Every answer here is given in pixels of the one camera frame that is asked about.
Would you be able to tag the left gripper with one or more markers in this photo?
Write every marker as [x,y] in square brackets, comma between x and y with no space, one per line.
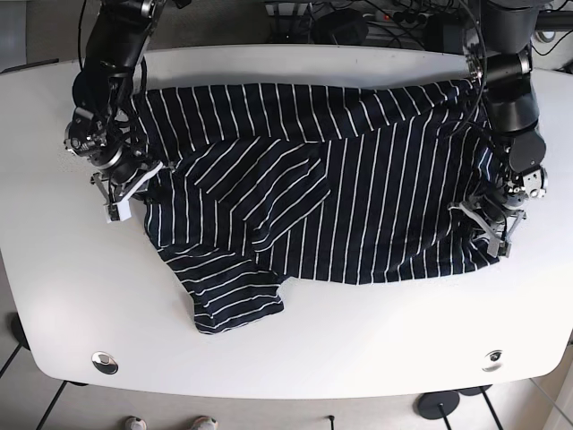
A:
[490,219]

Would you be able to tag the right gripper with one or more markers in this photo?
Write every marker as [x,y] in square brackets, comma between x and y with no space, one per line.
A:
[120,184]

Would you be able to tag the navy white striped T-shirt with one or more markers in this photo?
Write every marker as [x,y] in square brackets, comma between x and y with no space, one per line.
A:
[264,182]

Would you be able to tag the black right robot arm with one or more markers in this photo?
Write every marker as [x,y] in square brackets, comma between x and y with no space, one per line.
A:
[107,93]

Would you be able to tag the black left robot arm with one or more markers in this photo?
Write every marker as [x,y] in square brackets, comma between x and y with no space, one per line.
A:
[502,63]

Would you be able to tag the right silver table grommet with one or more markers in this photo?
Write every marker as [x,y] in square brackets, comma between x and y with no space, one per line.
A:
[492,361]

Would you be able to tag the silver table grommet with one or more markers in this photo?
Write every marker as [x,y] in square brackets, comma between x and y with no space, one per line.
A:
[492,361]
[104,363]

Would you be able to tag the left silver table grommet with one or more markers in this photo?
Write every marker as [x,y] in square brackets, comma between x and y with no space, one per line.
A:
[104,363]

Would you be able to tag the black round stand base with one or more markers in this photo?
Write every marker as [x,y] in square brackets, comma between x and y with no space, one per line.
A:
[437,405]

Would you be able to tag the white orange sneaker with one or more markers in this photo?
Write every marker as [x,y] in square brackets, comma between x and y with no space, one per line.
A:
[135,423]

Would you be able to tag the black power adapter box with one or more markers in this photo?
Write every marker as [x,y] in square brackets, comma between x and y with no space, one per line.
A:
[346,27]

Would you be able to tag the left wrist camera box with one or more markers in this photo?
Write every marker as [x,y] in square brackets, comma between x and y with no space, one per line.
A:
[498,248]

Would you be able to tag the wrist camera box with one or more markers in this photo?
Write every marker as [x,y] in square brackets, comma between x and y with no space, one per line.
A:
[118,211]
[498,248]

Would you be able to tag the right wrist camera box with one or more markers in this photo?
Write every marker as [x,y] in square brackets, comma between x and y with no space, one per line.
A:
[118,211]

